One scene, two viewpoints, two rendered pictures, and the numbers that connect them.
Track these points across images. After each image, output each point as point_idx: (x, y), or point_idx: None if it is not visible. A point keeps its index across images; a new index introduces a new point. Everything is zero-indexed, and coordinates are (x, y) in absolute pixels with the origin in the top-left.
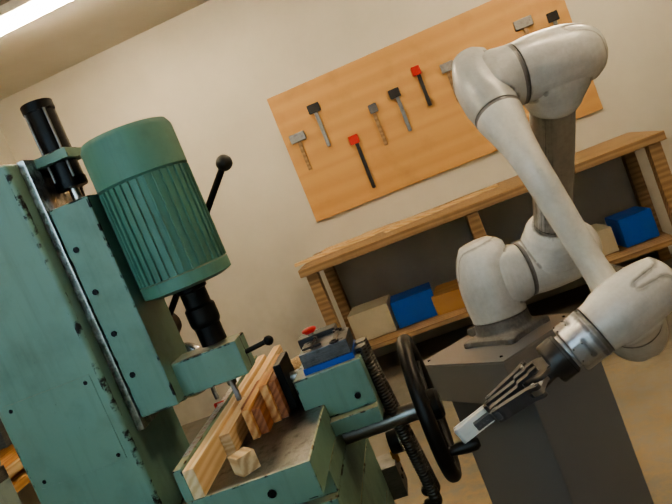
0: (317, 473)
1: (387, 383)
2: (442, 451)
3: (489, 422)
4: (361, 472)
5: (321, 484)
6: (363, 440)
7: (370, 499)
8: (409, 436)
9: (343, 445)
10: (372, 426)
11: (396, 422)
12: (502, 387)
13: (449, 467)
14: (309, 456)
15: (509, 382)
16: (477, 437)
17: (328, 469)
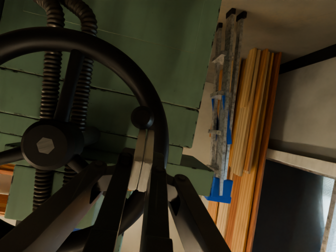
0: (207, 184)
1: (44, 172)
2: (168, 141)
3: (164, 167)
4: (92, 92)
5: (210, 177)
6: (21, 79)
7: (106, 71)
8: (82, 114)
9: (110, 136)
10: (91, 141)
11: (85, 139)
12: (79, 217)
13: (164, 111)
14: (203, 195)
15: (63, 234)
16: (138, 124)
17: (181, 166)
